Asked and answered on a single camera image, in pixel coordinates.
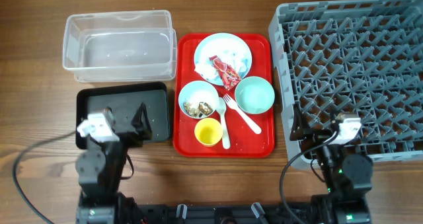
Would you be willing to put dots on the yellow plastic cup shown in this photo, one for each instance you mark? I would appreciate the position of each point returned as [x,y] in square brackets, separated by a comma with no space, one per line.
[208,132]

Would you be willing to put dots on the red snack wrapper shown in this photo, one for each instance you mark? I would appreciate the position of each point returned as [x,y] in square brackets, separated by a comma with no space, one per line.
[230,78]

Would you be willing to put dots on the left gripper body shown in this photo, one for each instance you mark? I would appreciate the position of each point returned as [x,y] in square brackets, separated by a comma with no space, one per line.
[130,141]

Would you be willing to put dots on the light blue plate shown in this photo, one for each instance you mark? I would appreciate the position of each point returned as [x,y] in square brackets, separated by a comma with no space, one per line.
[223,40]

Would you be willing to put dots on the white plastic spoon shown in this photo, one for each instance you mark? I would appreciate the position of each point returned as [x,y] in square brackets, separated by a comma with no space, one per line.
[221,109]

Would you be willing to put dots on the grey dishwasher rack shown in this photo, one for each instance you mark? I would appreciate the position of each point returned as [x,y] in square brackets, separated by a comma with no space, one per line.
[360,56]

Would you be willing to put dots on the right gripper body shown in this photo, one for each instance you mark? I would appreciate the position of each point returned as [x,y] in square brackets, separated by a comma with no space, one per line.
[313,136]

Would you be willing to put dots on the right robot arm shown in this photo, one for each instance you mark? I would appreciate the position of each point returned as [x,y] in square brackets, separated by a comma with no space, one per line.
[347,177]

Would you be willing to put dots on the light blue bowl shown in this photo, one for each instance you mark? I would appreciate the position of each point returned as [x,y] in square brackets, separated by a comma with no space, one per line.
[198,91]

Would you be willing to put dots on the clear plastic bin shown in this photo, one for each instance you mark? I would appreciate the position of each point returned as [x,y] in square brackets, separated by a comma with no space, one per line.
[124,46]

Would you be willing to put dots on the white tissue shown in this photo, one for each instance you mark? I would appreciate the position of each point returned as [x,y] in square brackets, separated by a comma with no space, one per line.
[237,59]

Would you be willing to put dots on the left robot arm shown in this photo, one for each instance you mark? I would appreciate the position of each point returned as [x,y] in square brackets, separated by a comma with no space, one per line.
[100,167]

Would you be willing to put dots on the black plastic tray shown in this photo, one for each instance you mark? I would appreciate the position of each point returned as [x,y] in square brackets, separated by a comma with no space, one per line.
[125,100]

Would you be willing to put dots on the pink plastic fork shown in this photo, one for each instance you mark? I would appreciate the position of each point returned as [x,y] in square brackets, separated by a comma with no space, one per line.
[233,105]

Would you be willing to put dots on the red serving tray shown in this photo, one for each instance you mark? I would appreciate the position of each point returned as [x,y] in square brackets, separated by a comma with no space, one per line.
[244,142]

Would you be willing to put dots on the food scraps and rice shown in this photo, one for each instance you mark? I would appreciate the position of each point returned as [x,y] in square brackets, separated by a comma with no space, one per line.
[198,110]

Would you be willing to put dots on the green bowl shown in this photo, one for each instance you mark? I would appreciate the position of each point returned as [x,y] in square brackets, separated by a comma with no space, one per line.
[254,95]

